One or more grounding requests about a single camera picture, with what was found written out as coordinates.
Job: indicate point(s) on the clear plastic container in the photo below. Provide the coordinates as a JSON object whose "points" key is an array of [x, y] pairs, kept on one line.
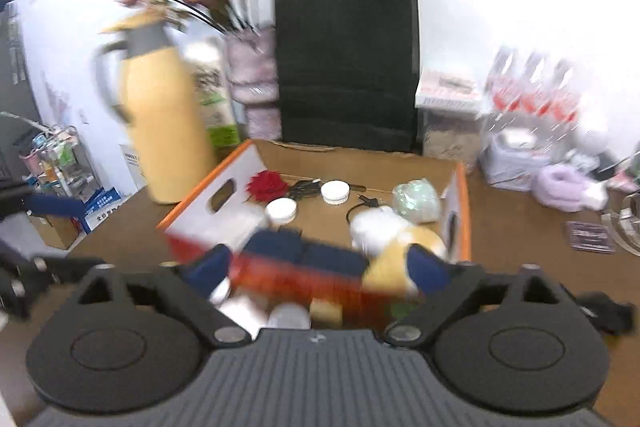
{"points": [[450, 134]]}

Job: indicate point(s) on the white round camera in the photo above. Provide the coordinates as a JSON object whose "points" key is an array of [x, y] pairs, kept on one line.
{"points": [[592, 134]]}

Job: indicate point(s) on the red rose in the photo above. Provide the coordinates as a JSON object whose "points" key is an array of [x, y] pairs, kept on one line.
{"points": [[267, 186]]}

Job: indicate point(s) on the flat white box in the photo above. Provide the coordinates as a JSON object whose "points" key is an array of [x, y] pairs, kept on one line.
{"points": [[447, 88]]}

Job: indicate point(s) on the black paper bag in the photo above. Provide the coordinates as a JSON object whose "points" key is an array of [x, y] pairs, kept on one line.
{"points": [[345, 62]]}

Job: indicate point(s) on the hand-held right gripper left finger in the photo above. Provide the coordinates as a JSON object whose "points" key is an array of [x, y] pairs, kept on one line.
{"points": [[207, 267]]}

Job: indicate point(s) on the white round lid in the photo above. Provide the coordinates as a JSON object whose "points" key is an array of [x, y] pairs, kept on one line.
{"points": [[334, 192], [281, 211]]}

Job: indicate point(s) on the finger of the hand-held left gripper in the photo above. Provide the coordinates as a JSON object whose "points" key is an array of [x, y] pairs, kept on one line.
{"points": [[55, 206], [45, 272]]}

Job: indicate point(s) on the yellow thermos jug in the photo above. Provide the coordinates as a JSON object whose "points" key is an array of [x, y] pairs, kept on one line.
{"points": [[165, 122]]}

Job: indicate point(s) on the marbled purple vase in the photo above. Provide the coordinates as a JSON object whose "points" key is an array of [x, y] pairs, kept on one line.
{"points": [[252, 82]]}

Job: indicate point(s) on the brown cardboard box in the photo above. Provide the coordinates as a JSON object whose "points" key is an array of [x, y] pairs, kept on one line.
{"points": [[55, 232]]}

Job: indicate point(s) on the white plush toy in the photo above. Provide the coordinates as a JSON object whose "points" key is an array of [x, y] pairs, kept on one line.
{"points": [[375, 229]]}

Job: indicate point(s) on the yellow plush toy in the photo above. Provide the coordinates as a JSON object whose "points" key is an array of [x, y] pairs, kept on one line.
{"points": [[395, 262]]}

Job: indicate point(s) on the white green carton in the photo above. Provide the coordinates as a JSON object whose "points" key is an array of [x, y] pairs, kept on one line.
{"points": [[217, 97]]}

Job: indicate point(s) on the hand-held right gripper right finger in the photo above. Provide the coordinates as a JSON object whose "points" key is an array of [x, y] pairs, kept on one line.
{"points": [[430, 274]]}

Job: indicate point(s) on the clear acrylic stand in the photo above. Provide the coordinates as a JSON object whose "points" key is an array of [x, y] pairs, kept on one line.
{"points": [[625, 227]]}

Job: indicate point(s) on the iridescent ball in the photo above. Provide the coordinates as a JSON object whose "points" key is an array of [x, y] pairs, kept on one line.
{"points": [[417, 202]]}

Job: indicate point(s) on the navy fabric pouch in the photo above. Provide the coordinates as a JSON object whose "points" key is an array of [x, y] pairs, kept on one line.
{"points": [[320, 254]]}

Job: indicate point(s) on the red cardboard box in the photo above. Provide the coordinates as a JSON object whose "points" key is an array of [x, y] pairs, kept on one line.
{"points": [[300, 277]]}

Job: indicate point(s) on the clear water bottle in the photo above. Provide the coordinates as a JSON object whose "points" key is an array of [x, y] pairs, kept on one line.
{"points": [[532, 89], [505, 87], [562, 94]]}

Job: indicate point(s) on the black card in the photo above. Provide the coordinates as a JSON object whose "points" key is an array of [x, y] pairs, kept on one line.
{"points": [[590, 237]]}

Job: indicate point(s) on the white earbuds case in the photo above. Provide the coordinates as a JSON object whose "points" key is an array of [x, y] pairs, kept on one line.
{"points": [[517, 139]]}

